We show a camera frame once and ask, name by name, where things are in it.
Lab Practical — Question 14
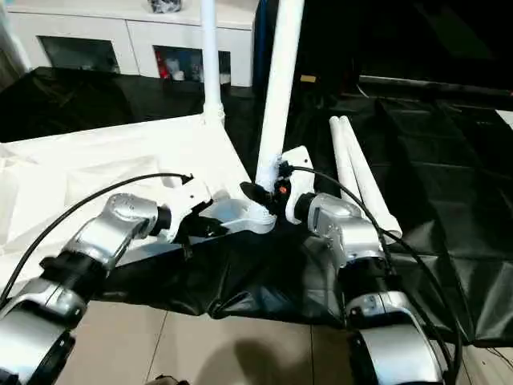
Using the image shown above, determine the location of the white cabinet with glass doors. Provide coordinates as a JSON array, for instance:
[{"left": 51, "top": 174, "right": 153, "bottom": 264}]
[{"left": 6, "top": 0, "right": 258, "bottom": 87}]

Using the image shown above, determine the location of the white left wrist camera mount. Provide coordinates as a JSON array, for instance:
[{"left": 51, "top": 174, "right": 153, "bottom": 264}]
[{"left": 164, "top": 176, "right": 214, "bottom": 244}]

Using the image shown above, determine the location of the black plastic mat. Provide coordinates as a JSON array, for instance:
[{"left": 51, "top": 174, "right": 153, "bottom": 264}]
[{"left": 0, "top": 66, "right": 513, "bottom": 348}]

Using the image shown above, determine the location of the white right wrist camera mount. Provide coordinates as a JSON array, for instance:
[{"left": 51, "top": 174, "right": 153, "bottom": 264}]
[{"left": 280, "top": 146, "right": 314, "bottom": 225}]

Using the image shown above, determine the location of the white plastic table leg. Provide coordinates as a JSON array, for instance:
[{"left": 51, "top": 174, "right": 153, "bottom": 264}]
[
  {"left": 338, "top": 115, "right": 405, "bottom": 240},
  {"left": 328, "top": 115, "right": 386, "bottom": 228},
  {"left": 254, "top": 0, "right": 306, "bottom": 220},
  {"left": 199, "top": 0, "right": 225, "bottom": 127}
]

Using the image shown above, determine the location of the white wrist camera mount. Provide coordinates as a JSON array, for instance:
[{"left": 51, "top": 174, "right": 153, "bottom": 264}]
[
  {"left": 164, "top": 176, "right": 214, "bottom": 244},
  {"left": 280, "top": 146, "right": 314, "bottom": 225}
]

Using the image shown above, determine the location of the grey curtain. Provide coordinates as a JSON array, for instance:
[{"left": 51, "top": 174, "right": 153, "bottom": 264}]
[{"left": 0, "top": 7, "right": 32, "bottom": 87}]

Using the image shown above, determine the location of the clear bag of dark parts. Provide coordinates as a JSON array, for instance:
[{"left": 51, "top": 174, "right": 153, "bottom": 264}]
[{"left": 147, "top": 0, "right": 188, "bottom": 13}]

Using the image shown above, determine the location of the white flat board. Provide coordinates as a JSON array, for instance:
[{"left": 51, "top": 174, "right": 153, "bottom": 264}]
[{"left": 496, "top": 107, "right": 513, "bottom": 134}]

